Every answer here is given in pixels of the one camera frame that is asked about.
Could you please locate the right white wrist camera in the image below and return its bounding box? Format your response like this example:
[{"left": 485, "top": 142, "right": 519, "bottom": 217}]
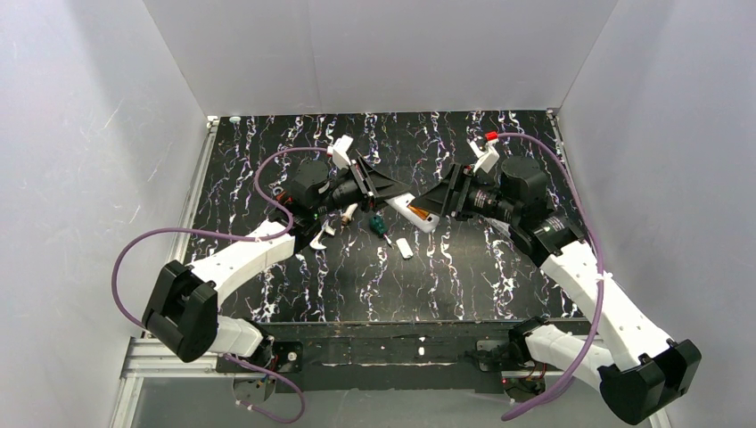
[{"left": 468, "top": 131, "right": 499, "bottom": 175}]

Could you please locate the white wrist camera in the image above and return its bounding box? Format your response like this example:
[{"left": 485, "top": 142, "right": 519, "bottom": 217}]
[
  {"left": 326, "top": 135, "right": 354, "bottom": 169},
  {"left": 468, "top": 131, "right": 499, "bottom": 175}
]

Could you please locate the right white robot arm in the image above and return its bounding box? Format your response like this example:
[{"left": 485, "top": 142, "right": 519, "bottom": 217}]
[{"left": 409, "top": 157, "right": 702, "bottom": 425}]

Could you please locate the clear plastic screw box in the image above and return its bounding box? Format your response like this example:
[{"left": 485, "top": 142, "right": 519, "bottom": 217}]
[{"left": 486, "top": 218, "right": 511, "bottom": 237}]

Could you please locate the white plastic pipe fitting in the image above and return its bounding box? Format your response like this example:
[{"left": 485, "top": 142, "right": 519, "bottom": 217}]
[{"left": 341, "top": 203, "right": 359, "bottom": 226}]

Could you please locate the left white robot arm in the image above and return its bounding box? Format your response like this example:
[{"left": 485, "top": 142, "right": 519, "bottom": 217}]
[{"left": 142, "top": 159, "right": 409, "bottom": 364}]

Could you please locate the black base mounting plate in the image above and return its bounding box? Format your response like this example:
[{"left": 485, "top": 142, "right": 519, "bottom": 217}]
[{"left": 215, "top": 321, "right": 568, "bottom": 394}]

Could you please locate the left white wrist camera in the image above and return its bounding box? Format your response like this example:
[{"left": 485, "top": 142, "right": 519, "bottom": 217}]
[{"left": 326, "top": 135, "right": 354, "bottom": 169}]

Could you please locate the aluminium frame rail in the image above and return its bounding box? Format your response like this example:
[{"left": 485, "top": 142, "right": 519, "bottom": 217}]
[{"left": 110, "top": 116, "right": 221, "bottom": 427}]

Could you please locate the green handled screwdriver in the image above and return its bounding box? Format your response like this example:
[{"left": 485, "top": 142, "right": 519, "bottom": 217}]
[{"left": 369, "top": 215, "right": 392, "bottom": 247}]

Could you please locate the orange battery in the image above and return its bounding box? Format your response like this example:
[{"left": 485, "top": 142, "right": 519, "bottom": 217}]
[{"left": 408, "top": 206, "right": 429, "bottom": 219}]

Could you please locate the white remote battery cover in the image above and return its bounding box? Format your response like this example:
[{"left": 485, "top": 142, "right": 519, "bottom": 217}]
[{"left": 396, "top": 238, "right": 414, "bottom": 259}]

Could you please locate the white remote control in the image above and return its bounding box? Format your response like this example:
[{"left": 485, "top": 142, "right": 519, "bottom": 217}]
[{"left": 387, "top": 193, "right": 440, "bottom": 233}]

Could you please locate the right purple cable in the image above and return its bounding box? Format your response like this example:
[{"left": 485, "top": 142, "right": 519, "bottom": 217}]
[{"left": 496, "top": 132, "right": 606, "bottom": 422}]

